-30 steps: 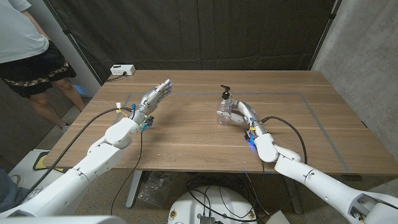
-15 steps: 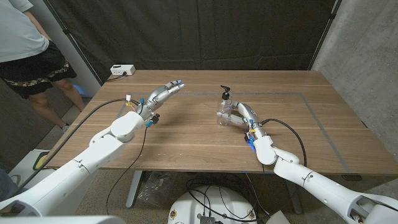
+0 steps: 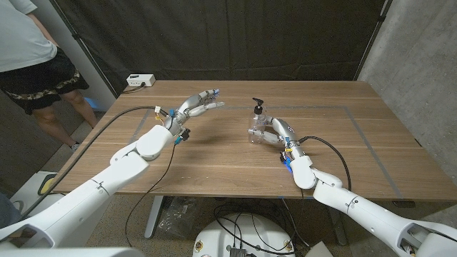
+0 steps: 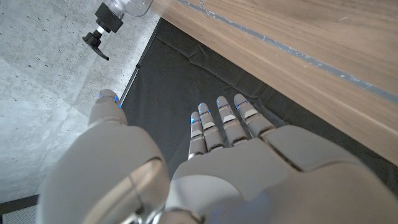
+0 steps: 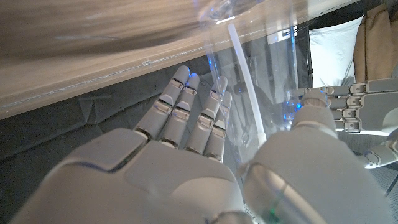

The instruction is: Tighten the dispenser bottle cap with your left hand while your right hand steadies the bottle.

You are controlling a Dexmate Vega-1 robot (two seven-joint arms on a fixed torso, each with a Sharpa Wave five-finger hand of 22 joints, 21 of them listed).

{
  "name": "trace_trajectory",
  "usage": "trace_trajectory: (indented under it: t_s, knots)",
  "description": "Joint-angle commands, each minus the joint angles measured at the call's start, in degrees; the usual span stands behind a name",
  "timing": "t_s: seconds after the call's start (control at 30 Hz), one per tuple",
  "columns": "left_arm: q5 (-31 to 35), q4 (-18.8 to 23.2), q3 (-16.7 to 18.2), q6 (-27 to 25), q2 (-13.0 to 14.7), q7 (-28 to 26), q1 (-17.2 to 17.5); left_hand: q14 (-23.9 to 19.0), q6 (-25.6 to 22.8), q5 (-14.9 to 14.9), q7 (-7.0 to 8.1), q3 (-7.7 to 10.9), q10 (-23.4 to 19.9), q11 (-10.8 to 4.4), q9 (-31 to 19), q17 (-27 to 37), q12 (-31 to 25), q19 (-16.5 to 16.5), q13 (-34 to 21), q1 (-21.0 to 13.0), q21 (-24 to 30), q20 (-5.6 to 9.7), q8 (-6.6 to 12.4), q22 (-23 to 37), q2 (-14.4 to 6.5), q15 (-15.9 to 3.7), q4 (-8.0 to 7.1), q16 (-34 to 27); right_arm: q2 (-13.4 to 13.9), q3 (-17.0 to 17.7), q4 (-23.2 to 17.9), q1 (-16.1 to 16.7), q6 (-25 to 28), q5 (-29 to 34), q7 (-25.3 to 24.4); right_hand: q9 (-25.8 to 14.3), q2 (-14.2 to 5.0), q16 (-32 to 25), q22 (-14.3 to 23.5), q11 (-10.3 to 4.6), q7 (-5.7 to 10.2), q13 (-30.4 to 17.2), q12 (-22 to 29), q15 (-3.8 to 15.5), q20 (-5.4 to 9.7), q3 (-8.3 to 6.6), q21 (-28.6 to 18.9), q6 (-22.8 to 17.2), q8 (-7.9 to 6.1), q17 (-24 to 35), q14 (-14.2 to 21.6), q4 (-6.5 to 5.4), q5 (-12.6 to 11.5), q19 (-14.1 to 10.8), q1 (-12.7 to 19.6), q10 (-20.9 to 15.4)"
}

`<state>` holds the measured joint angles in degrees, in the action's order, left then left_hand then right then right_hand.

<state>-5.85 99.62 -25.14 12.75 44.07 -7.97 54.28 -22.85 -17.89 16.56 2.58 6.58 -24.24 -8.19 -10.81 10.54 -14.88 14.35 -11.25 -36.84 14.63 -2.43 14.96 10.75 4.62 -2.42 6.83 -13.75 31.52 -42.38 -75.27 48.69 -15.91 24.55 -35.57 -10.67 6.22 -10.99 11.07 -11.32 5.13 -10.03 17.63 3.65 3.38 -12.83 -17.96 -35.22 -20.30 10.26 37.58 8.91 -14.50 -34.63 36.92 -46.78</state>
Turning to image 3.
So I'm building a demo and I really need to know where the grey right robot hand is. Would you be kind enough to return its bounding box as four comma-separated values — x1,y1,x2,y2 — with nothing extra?
248,114,307,160

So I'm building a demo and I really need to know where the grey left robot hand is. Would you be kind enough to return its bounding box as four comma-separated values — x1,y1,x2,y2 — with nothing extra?
166,89,226,135

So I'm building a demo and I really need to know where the clear bottle with black pump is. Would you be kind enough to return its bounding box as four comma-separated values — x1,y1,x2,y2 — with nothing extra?
248,97,272,146

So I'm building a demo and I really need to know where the white power strip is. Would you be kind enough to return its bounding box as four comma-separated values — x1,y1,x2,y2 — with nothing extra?
126,74,156,88

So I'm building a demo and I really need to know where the black backdrop curtain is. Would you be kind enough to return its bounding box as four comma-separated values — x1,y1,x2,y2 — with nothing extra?
49,0,388,97

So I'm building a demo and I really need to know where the white table leg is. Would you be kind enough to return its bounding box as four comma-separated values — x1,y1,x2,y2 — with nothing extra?
144,195,165,239
325,205,348,246

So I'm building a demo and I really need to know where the white robot torso base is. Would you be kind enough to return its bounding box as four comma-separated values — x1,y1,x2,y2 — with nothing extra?
192,213,296,257

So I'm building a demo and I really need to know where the clear plastic bag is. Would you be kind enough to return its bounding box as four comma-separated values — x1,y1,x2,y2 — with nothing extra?
159,196,197,239

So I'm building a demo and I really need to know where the white floor plate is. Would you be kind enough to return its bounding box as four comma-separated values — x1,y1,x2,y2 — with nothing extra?
305,240,335,257

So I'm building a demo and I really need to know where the black backdrop stand pole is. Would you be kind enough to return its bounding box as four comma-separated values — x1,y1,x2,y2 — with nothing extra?
354,0,393,81
49,0,119,98

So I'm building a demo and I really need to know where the white and yellow floor platform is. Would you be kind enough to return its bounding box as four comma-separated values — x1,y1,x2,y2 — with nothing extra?
10,170,60,215

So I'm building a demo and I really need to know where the person in black shorts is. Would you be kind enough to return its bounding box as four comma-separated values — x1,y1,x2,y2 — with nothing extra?
0,0,99,153

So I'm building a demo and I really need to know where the white robot head cover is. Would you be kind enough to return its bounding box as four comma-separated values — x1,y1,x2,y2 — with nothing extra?
0,247,146,257

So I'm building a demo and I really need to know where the person in blue jeans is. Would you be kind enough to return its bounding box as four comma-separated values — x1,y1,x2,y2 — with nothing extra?
0,192,22,229

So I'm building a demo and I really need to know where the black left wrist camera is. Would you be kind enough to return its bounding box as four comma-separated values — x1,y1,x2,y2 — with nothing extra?
174,128,191,143

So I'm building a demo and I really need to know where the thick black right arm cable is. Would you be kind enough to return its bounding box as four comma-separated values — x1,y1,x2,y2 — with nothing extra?
297,135,353,193

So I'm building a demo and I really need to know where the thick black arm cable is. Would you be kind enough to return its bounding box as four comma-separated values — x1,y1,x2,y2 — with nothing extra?
297,135,353,193
21,105,169,218

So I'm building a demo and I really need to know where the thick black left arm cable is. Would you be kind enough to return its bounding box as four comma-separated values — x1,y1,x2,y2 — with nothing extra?
21,105,169,218

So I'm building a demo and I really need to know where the black power strip cord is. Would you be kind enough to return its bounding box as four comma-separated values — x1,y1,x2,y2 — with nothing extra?
122,82,146,94

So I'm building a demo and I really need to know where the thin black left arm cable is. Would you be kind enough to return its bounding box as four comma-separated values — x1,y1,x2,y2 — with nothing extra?
124,141,177,248

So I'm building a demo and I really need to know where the black floor cable tangle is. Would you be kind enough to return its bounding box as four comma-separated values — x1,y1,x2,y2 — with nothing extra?
213,199,311,256

